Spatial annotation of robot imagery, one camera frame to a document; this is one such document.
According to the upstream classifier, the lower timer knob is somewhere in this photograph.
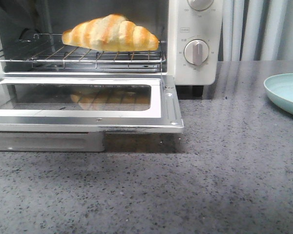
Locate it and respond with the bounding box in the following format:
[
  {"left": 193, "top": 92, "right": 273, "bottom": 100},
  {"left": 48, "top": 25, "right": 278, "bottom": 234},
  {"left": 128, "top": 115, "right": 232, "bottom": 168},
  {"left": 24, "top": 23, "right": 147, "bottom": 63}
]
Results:
[{"left": 184, "top": 39, "right": 209, "bottom": 66}]

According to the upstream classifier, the golden croissant bread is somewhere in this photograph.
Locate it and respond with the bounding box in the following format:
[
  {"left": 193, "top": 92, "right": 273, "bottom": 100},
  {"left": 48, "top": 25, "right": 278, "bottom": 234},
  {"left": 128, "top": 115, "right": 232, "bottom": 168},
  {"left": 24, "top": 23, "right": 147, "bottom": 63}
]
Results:
[{"left": 62, "top": 14, "right": 159, "bottom": 52}]

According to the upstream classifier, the metal wire oven rack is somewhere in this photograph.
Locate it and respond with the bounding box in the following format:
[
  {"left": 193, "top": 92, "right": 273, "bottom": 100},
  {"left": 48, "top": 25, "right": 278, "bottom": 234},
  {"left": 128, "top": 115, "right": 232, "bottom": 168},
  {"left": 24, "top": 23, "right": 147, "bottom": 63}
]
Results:
[{"left": 0, "top": 33, "right": 166, "bottom": 72}]

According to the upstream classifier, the light green plate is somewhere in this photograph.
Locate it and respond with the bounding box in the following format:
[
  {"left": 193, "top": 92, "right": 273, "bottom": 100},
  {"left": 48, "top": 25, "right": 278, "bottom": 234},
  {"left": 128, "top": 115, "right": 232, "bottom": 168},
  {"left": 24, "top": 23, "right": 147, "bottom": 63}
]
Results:
[{"left": 264, "top": 73, "right": 293, "bottom": 115}]

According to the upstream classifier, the white curtain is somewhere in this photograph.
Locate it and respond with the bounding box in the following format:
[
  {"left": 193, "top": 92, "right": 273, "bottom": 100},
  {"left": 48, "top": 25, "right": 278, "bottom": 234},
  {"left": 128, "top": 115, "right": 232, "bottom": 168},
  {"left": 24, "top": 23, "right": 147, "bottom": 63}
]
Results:
[{"left": 218, "top": 0, "right": 293, "bottom": 61}]

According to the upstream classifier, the upper temperature knob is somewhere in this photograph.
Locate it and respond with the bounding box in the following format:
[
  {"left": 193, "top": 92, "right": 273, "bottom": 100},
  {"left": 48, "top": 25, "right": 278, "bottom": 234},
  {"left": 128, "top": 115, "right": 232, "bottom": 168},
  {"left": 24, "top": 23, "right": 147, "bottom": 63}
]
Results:
[{"left": 187, "top": 0, "right": 213, "bottom": 11}]

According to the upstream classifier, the white Toshiba toaster oven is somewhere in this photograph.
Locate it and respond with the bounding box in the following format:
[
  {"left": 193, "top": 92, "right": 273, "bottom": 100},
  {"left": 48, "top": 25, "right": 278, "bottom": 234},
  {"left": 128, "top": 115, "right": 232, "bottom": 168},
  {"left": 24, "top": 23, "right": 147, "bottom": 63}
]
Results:
[{"left": 0, "top": 0, "right": 224, "bottom": 97}]

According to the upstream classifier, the oven glass door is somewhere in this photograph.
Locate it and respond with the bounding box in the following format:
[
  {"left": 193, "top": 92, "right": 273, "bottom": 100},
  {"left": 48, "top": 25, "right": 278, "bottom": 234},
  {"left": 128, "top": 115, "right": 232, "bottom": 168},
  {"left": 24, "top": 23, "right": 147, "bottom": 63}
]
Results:
[{"left": 0, "top": 72, "right": 184, "bottom": 152}]

